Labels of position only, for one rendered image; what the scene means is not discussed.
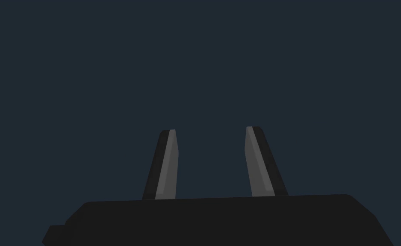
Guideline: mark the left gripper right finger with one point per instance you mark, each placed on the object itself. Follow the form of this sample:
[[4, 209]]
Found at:
[[262, 164]]

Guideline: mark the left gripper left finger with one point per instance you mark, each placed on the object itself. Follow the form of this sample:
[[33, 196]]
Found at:
[[163, 167]]

